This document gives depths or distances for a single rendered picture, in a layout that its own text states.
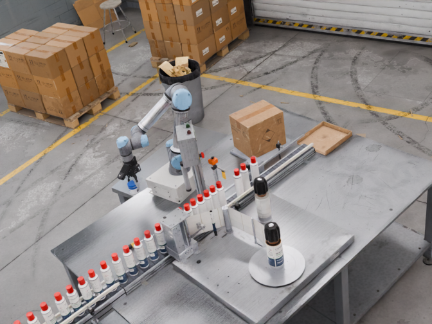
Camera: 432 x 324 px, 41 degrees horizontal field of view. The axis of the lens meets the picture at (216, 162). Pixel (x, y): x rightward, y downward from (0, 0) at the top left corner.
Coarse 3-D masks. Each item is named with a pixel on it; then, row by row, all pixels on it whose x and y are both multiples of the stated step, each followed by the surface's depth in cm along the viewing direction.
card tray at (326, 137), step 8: (312, 128) 418; (320, 128) 423; (328, 128) 421; (336, 128) 417; (304, 136) 414; (312, 136) 416; (320, 136) 414; (328, 136) 412; (336, 136) 411; (344, 136) 403; (320, 144) 406; (328, 144) 404; (336, 144) 399; (320, 152) 398; (328, 152) 396
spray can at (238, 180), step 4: (236, 168) 355; (236, 172) 353; (236, 176) 355; (240, 176) 355; (236, 180) 355; (240, 180) 356; (236, 184) 358; (240, 184) 358; (236, 188) 360; (240, 188) 359; (236, 192) 363; (240, 192) 361
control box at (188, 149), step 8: (176, 128) 330; (184, 128) 328; (192, 128) 328; (184, 136) 321; (192, 136) 319; (184, 144) 320; (192, 144) 320; (184, 152) 323; (192, 152) 324; (184, 160) 326; (192, 160) 326
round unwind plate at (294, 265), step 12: (264, 252) 318; (288, 252) 316; (252, 264) 312; (264, 264) 311; (288, 264) 308; (300, 264) 307; (252, 276) 305; (264, 276) 304; (276, 276) 302; (288, 276) 301
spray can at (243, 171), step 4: (240, 164) 358; (244, 164) 357; (244, 168) 357; (240, 172) 359; (244, 172) 358; (244, 176) 359; (248, 176) 361; (244, 180) 361; (248, 180) 362; (244, 184) 363; (248, 184) 364; (244, 188) 366; (248, 188) 365
